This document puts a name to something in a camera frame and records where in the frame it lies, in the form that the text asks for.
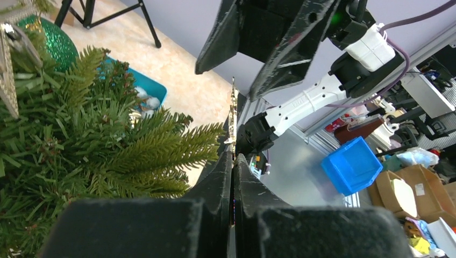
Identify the black music stand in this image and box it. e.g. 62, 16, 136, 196
54, 0, 162, 48

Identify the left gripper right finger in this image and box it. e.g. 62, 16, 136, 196
233, 155, 412, 257

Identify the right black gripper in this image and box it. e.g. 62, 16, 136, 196
195, 0, 340, 101

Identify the gold glitter word ornament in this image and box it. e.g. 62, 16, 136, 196
224, 76, 239, 151

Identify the blue plastic storage bin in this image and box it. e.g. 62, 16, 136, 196
321, 137, 383, 196

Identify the teal plastic tray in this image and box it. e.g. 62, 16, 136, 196
97, 56, 167, 117

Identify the white cotton ball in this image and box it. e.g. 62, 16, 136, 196
134, 87, 161, 111

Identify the green glitter ball ornament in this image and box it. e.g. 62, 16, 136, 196
18, 15, 79, 72

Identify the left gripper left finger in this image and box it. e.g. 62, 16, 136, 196
40, 150, 233, 257

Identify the brown cardboard box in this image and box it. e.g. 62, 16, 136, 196
367, 165, 455, 227

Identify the small green christmas tree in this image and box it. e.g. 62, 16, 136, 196
0, 0, 225, 258

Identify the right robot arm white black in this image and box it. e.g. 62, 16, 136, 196
195, 0, 403, 155

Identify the silver gold star topper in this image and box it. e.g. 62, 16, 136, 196
1, 1, 42, 119

